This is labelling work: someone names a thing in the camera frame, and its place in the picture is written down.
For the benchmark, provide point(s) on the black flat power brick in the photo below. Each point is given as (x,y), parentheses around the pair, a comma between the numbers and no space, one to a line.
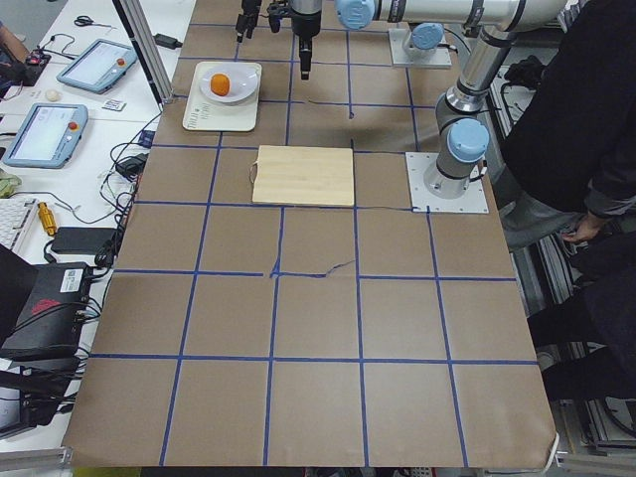
(74,240)

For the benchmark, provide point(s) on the person in black top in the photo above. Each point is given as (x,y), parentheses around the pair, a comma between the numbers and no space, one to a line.
(570,169)

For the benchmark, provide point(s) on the far blue teach pendant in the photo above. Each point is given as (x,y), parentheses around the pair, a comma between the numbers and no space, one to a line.
(99,67)

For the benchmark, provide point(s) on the black electronics box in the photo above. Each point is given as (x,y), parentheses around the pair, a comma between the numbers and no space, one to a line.
(41,307)

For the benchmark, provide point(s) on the wooden cutting board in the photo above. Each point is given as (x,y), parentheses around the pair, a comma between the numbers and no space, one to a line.
(304,176)

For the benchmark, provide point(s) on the aluminium frame post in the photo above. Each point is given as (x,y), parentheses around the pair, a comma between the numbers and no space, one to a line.
(135,25)

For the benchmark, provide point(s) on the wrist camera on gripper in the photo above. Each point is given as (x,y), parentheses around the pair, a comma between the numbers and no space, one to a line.
(276,12)

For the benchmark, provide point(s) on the black scissors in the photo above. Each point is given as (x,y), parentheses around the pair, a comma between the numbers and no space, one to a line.
(84,21)

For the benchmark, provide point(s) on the gold metal cylinder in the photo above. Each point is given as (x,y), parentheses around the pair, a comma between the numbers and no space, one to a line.
(47,219)

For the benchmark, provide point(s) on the small printed card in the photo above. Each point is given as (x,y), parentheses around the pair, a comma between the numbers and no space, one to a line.
(114,105)

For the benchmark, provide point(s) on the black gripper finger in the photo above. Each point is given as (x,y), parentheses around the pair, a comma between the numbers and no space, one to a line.
(247,19)
(305,57)

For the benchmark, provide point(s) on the white keyboard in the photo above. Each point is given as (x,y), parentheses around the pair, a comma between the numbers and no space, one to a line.
(17,216)

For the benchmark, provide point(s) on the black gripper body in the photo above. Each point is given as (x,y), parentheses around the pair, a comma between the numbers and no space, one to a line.
(304,23)

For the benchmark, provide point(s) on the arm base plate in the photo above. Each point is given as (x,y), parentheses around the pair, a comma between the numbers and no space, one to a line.
(406,55)
(431,192)

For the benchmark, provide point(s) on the near blue teach pendant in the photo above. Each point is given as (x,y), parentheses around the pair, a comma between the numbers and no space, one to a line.
(47,137)

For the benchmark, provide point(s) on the black power adapter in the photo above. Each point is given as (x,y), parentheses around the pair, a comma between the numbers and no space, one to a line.
(167,42)

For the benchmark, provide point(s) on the blue teach pendant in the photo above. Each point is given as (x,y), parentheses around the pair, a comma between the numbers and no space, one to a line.
(47,137)
(99,67)

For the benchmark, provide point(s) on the small white round ball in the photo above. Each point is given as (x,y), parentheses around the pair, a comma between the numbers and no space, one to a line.
(52,95)

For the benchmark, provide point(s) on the orange fruit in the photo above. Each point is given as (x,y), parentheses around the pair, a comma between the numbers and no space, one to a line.
(220,84)

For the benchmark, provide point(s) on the cream tray with bear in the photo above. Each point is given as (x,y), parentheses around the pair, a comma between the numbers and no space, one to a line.
(202,114)

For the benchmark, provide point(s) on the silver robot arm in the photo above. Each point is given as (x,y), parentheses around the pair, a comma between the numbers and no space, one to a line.
(463,139)
(422,40)

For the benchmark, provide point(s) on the white round plate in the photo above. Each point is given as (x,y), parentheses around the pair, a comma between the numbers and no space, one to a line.
(244,78)

